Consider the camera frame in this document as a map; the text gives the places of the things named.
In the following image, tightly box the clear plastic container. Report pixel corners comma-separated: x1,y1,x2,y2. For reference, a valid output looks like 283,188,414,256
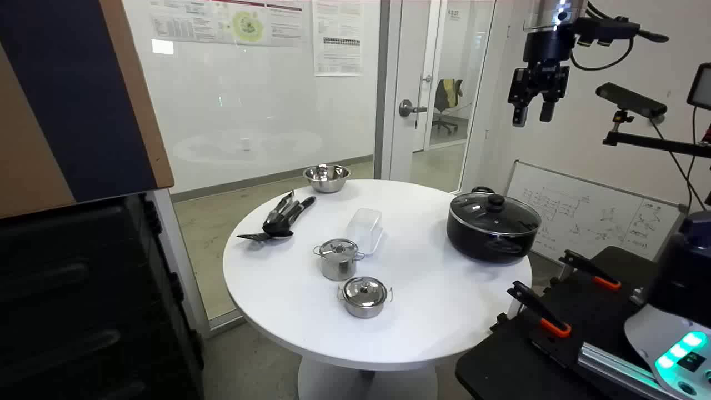
346,207,389,257

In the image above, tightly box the black clamp with orange handle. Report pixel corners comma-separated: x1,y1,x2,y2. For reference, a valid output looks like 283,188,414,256
504,277,574,341
558,246,624,293

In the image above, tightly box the black cabinet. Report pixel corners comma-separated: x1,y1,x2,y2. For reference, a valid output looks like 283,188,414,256
0,190,207,400

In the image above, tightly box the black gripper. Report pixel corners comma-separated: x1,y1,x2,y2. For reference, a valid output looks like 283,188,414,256
507,27,577,128

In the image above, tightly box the black camera on mount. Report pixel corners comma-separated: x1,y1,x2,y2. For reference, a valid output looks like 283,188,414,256
592,80,669,124

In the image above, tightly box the aluminium rail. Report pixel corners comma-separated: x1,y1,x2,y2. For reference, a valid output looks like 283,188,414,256
574,339,672,400

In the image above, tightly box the glass lid with black knob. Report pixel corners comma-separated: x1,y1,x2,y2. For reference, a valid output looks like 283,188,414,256
448,188,544,237

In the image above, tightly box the large black pot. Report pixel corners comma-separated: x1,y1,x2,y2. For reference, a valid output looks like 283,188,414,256
444,184,544,264

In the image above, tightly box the narrow paper poster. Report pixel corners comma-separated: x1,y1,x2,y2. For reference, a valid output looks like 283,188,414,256
308,0,366,80

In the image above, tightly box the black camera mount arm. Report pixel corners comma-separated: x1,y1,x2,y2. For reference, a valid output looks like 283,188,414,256
600,109,711,160

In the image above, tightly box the silver metal bowl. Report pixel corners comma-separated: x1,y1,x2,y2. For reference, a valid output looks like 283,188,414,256
300,161,353,195

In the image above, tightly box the office chair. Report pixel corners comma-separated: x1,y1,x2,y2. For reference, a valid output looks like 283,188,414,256
431,76,466,137

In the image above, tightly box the silver door handle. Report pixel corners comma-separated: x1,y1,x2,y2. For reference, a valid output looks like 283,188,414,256
398,98,431,121

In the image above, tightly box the large cardboard box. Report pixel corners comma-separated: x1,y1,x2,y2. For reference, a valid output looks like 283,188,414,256
0,0,178,223

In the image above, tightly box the black perforated mounting table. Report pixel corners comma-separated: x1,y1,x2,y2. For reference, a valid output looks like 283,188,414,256
452,244,672,400

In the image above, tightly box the black monitor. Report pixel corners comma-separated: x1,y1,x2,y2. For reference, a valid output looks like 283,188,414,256
683,61,711,113

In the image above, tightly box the wide paper poster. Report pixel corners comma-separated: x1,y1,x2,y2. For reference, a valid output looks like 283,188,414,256
142,0,310,48

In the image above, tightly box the tall silver pot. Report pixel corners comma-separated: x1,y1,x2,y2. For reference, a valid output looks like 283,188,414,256
313,236,362,283

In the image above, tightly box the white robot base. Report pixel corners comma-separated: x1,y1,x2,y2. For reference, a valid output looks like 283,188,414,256
622,208,711,400

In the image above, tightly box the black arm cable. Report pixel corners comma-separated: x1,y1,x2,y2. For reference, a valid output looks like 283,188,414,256
569,33,638,76

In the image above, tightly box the whiteboard with writing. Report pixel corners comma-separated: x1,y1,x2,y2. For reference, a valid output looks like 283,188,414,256
504,158,683,267

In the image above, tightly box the short silver pot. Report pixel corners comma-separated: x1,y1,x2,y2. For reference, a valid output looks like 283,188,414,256
334,275,394,323

